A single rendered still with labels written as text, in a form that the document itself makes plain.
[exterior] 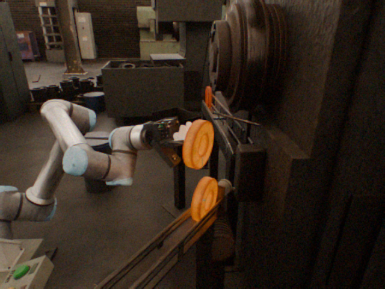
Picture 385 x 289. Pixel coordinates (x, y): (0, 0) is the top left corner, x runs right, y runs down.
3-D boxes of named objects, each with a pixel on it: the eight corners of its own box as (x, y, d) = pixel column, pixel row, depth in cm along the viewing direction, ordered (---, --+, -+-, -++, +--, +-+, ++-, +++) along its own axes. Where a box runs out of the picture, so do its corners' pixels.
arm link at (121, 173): (94, 183, 96) (101, 149, 98) (123, 188, 103) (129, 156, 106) (107, 183, 89) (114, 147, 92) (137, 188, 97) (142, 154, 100)
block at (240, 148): (255, 191, 122) (261, 142, 112) (261, 202, 115) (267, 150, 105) (232, 192, 121) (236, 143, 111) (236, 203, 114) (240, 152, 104)
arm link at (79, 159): (41, 90, 130) (78, 149, 81) (68, 99, 138) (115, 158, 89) (32, 111, 131) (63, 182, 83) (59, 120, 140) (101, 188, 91)
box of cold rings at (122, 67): (178, 106, 451) (177, 56, 418) (184, 122, 377) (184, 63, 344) (115, 108, 438) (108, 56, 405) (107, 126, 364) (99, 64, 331)
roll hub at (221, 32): (218, 83, 134) (220, 20, 123) (228, 98, 109) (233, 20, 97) (206, 84, 134) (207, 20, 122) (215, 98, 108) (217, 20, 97)
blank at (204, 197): (210, 223, 97) (202, 220, 99) (221, 180, 99) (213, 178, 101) (195, 224, 83) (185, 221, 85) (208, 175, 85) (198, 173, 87)
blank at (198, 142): (216, 116, 88) (207, 114, 89) (194, 126, 75) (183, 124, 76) (212, 161, 93) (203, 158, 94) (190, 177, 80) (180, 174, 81)
